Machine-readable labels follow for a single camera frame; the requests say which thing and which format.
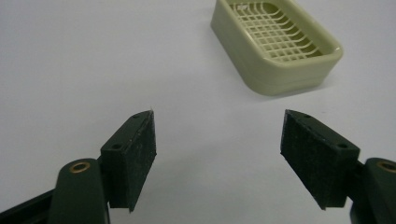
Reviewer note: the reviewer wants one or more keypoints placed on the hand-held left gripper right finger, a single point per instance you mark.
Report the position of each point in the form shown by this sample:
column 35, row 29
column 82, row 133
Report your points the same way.
column 317, row 158

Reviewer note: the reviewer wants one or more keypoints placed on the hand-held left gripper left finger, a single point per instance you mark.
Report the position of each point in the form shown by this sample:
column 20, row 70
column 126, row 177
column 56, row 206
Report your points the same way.
column 127, row 161

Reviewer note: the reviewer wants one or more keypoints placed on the pale green soap dish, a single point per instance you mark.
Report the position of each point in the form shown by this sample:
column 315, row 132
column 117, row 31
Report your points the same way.
column 267, row 65

